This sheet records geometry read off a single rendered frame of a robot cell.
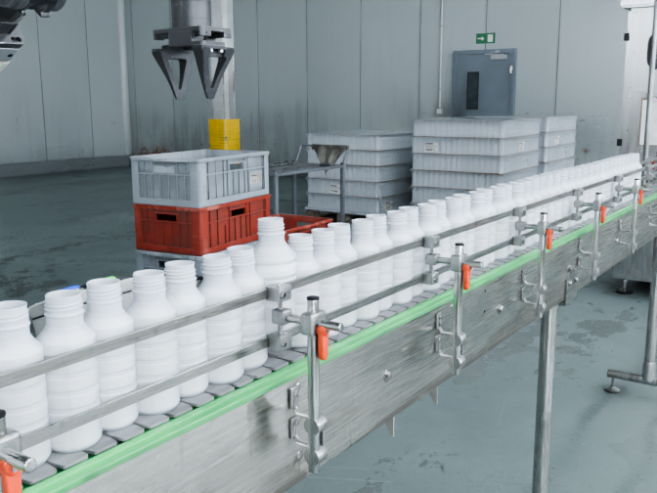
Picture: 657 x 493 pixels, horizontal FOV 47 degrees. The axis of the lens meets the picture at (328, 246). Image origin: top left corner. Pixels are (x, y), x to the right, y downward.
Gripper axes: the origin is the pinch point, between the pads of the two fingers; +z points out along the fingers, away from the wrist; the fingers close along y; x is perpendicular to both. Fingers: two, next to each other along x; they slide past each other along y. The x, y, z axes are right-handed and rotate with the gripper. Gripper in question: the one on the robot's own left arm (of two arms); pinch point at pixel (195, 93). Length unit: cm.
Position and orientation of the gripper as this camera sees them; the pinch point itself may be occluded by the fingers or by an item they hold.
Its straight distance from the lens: 116.1
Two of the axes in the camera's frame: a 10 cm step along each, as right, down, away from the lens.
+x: -5.8, 1.5, -8.0
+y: -8.2, -0.9, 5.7
